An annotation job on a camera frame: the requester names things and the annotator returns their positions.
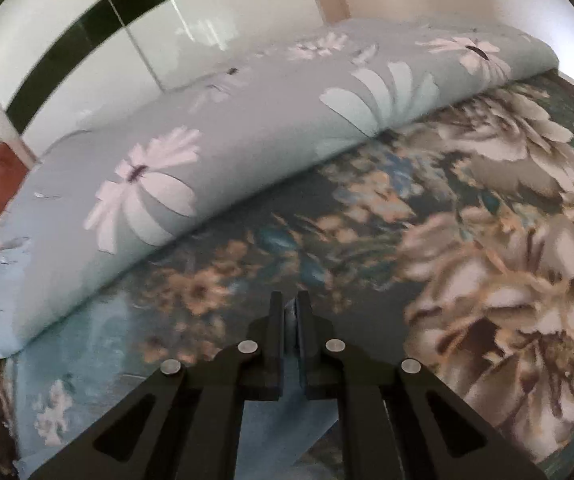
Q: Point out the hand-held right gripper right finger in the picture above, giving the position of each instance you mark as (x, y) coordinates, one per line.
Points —
(305, 345)

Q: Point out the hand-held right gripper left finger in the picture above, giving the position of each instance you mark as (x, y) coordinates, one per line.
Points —
(276, 345)

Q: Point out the folded light blue daisy quilt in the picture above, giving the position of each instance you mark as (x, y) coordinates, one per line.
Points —
(227, 160)

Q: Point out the white wardrobe with dark stripe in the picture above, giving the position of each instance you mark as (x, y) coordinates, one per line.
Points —
(117, 35)

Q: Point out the light blue floral garment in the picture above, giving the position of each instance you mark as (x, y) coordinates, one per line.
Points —
(92, 360)

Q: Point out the dark floral bed sheet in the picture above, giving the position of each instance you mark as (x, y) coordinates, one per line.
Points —
(417, 240)

